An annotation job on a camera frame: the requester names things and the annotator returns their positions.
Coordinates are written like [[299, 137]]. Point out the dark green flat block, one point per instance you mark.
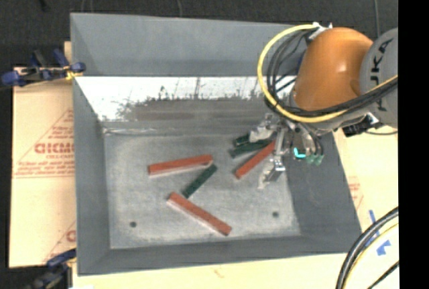
[[200, 180], [246, 149], [242, 139]]

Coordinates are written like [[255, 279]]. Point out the red-brown flat block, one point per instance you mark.
[[251, 163], [199, 214], [179, 165]]

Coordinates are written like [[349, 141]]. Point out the grey metal bin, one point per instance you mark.
[[161, 46]]

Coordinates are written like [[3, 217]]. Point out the black cylinder on white bracket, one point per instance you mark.
[[360, 125]]

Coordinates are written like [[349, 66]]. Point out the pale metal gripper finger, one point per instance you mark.
[[273, 172], [260, 134]]

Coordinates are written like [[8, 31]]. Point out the brown cardboard board, red print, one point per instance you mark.
[[40, 180]]

